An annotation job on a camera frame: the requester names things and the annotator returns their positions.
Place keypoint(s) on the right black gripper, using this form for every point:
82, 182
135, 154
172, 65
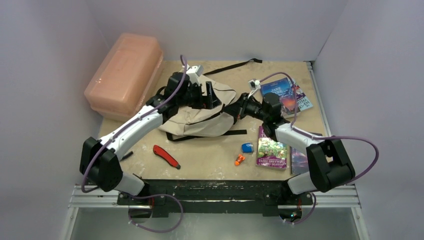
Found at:
241, 106

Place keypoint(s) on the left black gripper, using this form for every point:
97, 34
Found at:
209, 100

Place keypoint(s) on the Jane Eyre book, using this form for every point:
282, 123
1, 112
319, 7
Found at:
283, 88

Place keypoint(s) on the beige backpack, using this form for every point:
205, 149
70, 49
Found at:
190, 123

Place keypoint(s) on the purple treehouse book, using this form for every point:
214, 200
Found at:
271, 154

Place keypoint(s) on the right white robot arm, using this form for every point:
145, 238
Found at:
329, 165

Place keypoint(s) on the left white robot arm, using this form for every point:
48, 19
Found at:
100, 158

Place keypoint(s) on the blue pencil sharpener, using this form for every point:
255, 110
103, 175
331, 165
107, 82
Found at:
247, 148

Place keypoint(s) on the orange small toy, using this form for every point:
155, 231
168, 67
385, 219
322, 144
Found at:
240, 158

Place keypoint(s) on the light blue treehouse book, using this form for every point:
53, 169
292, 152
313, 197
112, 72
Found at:
303, 101

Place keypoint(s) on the dark galaxy cover book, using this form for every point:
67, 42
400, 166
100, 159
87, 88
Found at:
298, 162

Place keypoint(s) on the red utility knife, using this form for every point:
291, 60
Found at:
160, 152

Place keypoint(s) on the pink plastic storage box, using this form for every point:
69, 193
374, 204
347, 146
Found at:
126, 78

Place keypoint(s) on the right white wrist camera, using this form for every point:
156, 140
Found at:
255, 86

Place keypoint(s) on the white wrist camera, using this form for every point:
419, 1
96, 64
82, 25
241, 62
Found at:
194, 72
255, 86

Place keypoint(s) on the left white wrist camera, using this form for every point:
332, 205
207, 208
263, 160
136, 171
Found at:
194, 72

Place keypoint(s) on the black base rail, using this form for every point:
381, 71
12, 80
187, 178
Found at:
263, 197

